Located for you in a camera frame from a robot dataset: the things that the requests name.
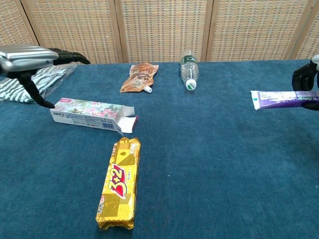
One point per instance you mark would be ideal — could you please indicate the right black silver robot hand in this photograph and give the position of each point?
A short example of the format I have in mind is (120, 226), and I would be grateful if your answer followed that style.
(302, 78)

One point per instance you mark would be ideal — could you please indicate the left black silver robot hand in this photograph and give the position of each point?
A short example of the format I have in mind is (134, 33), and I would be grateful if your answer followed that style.
(22, 58)

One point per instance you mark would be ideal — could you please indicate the purple toothpaste tube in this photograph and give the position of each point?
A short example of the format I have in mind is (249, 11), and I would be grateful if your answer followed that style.
(279, 99)

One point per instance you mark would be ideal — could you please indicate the floral white box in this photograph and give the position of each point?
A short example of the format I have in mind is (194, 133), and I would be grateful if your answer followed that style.
(84, 114)

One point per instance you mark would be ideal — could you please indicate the green label water bottle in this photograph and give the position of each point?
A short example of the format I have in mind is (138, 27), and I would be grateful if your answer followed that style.
(189, 69)

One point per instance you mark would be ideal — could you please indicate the orange spout pouch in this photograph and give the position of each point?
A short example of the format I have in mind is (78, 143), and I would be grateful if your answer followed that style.
(139, 77)

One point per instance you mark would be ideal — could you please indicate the striped cloth in plastic bag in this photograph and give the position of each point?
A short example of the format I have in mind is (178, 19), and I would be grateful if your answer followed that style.
(15, 89)

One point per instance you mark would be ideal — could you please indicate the blue carpet table cover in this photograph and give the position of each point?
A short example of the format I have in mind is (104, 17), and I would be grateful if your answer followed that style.
(211, 161)

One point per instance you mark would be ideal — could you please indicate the woven bamboo folding screen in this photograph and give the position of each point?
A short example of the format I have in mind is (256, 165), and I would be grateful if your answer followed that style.
(162, 27)

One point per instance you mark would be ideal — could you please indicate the yellow biscuit pack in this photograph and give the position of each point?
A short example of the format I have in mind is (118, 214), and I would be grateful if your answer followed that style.
(119, 184)

